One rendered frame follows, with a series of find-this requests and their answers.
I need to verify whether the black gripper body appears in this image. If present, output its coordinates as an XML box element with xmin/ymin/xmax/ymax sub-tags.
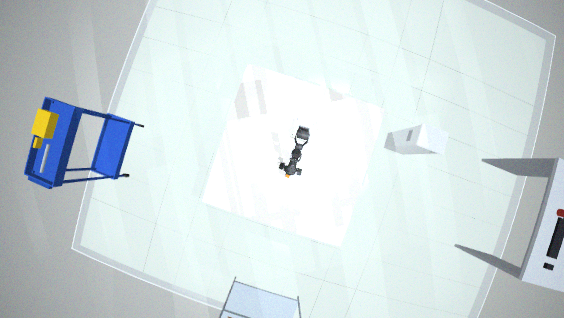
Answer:
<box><xmin>279</xmin><ymin>162</ymin><xmax>302</xmax><ymax>176</ymax></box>

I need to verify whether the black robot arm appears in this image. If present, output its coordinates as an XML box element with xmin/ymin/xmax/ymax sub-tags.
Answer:
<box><xmin>286</xmin><ymin>125</ymin><xmax>310</xmax><ymax>176</ymax></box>

